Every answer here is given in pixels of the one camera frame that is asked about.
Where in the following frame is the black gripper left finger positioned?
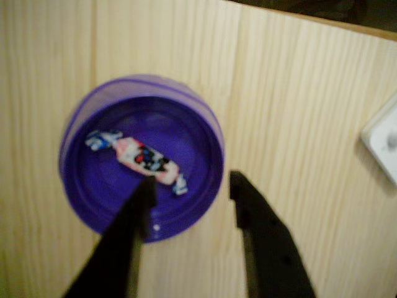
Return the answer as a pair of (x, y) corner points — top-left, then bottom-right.
(61, 176), (158, 298)

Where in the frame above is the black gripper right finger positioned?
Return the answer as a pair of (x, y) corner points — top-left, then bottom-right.
(228, 169), (316, 298)

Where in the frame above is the candy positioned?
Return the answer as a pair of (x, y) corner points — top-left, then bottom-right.
(84, 129), (190, 197)

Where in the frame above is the purple plastic bowl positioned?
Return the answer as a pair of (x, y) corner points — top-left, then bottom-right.
(58, 73), (226, 245)

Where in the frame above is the white lamp base with knobs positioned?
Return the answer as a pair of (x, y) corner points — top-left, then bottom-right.
(360, 92), (397, 187)

